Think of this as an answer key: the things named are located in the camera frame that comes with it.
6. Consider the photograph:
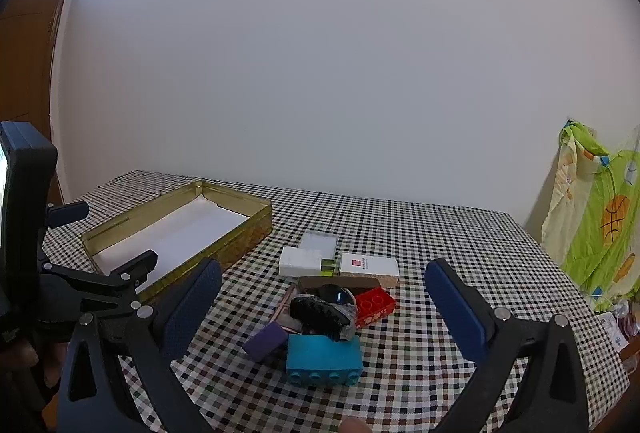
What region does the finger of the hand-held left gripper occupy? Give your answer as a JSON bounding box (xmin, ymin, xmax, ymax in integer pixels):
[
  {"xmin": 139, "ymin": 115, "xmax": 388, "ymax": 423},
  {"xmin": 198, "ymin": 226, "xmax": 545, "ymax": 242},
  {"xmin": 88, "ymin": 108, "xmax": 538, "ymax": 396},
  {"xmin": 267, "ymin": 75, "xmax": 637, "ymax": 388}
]
[
  {"xmin": 41, "ymin": 249, "xmax": 159, "ymax": 314},
  {"xmin": 46, "ymin": 201, "xmax": 91, "ymax": 230}
]

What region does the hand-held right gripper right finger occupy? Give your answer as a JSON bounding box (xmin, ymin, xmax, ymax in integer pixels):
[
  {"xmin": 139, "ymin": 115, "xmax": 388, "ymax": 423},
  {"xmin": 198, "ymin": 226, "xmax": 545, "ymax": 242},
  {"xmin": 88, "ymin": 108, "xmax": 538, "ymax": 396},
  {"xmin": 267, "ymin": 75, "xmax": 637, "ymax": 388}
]
[{"xmin": 424, "ymin": 257, "xmax": 591, "ymax": 433}]

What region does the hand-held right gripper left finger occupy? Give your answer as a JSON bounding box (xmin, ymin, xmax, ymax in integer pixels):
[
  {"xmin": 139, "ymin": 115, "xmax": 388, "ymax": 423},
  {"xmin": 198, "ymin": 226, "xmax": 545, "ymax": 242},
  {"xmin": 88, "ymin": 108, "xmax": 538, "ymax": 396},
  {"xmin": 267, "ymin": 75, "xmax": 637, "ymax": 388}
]
[{"xmin": 59, "ymin": 257, "xmax": 223, "ymax": 433}]

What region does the purple block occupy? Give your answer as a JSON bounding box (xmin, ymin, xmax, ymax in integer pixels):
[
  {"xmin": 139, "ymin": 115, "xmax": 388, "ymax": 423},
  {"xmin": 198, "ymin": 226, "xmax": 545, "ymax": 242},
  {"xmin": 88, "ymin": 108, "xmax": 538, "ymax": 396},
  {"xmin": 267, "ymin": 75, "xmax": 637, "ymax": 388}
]
[{"xmin": 242, "ymin": 322, "xmax": 289, "ymax": 361}]

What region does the red building block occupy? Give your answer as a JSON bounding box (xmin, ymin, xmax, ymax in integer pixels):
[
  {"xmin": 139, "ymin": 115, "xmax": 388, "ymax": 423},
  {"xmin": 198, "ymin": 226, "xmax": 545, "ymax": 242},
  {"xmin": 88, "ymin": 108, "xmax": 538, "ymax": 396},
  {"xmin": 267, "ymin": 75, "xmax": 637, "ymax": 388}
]
[{"xmin": 354, "ymin": 287, "xmax": 397, "ymax": 329}]

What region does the copper framed box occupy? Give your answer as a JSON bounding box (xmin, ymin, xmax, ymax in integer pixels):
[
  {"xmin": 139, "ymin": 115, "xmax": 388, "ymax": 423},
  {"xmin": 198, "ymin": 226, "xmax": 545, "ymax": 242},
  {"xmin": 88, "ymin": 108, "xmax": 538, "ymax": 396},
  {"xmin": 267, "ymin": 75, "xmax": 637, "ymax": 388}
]
[{"xmin": 272, "ymin": 285, "xmax": 307, "ymax": 333}]

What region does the white box with red label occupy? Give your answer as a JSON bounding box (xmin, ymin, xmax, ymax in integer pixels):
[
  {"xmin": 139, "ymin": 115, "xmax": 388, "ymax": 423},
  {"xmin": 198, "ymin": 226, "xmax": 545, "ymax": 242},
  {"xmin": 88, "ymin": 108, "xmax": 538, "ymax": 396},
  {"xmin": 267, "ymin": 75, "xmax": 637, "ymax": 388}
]
[{"xmin": 339, "ymin": 253, "xmax": 401, "ymax": 288}]

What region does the gold tin box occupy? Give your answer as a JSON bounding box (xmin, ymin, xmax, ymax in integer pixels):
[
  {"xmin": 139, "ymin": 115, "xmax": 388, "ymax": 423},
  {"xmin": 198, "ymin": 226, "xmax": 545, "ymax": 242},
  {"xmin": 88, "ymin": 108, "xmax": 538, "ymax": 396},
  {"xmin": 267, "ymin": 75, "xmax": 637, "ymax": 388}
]
[{"xmin": 81, "ymin": 180, "xmax": 273, "ymax": 306}]

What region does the white plug charger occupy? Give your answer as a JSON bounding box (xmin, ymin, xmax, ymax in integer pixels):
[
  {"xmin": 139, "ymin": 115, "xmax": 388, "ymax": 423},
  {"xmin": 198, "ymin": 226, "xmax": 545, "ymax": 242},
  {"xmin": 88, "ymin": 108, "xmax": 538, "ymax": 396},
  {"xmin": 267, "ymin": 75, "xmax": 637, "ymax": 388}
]
[{"xmin": 279, "ymin": 246, "xmax": 326, "ymax": 278}]

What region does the black patterned hair clip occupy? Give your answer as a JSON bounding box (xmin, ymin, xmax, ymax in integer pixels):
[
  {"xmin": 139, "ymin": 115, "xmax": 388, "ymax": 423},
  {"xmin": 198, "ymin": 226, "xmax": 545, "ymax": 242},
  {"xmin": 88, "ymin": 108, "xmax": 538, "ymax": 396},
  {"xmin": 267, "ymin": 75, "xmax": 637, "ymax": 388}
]
[{"xmin": 290, "ymin": 284, "xmax": 359, "ymax": 343}]

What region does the blue building block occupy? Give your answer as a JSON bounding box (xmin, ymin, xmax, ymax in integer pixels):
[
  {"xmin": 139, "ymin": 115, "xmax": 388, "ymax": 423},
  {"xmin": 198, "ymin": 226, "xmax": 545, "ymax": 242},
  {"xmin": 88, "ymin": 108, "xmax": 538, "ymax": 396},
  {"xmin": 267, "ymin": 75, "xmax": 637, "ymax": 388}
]
[{"xmin": 286, "ymin": 334, "xmax": 364, "ymax": 387}]

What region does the translucent white plastic box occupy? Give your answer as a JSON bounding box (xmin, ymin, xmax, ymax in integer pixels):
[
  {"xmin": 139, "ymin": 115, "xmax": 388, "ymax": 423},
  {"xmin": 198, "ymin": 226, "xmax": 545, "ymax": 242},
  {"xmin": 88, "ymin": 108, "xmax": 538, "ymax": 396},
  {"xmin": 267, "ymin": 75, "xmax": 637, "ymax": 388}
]
[{"xmin": 300, "ymin": 232, "xmax": 337, "ymax": 260}]

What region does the person's left hand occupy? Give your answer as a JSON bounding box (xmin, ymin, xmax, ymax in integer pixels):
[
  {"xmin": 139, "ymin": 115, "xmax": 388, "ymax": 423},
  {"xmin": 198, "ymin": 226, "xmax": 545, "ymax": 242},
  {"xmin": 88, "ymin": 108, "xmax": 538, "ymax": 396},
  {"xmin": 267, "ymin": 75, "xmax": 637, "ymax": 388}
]
[{"xmin": 0, "ymin": 342, "xmax": 68, "ymax": 409}]

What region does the white paper liner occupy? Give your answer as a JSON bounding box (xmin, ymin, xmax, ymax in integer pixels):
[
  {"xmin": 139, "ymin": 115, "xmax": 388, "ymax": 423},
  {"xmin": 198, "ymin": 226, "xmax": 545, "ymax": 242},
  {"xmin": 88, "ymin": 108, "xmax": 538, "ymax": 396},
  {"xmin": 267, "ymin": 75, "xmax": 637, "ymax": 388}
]
[{"xmin": 95, "ymin": 199, "xmax": 251, "ymax": 294}]

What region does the checkered tablecloth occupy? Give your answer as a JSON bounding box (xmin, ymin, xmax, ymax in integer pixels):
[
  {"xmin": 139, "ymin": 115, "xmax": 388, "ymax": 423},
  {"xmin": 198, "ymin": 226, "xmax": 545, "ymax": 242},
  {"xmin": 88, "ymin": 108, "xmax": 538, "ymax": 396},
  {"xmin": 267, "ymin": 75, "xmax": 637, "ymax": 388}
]
[{"xmin": 30, "ymin": 170, "xmax": 631, "ymax": 433}]

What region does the wooden door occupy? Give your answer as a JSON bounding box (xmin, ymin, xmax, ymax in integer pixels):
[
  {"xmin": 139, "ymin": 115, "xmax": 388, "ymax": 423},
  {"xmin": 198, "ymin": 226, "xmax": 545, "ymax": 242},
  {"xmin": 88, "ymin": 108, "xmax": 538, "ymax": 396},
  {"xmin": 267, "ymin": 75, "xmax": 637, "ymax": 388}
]
[{"xmin": 0, "ymin": 0, "xmax": 93, "ymax": 214}]

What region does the clear plastic bag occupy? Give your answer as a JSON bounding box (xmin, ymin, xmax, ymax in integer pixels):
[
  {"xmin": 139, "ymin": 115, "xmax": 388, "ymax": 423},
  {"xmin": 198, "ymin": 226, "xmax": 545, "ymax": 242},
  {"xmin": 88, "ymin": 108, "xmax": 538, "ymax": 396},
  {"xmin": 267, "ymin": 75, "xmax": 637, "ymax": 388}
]
[{"xmin": 595, "ymin": 298, "xmax": 640, "ymax": 379}]

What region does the green printed blanket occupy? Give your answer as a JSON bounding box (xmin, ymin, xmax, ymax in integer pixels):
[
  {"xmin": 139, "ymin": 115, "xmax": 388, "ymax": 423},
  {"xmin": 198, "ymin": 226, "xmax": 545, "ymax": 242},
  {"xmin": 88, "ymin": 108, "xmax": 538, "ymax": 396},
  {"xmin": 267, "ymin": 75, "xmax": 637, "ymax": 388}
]
[{"xmin": 541, "ymin": 120, "xmax": 640, "ymax": 314}]

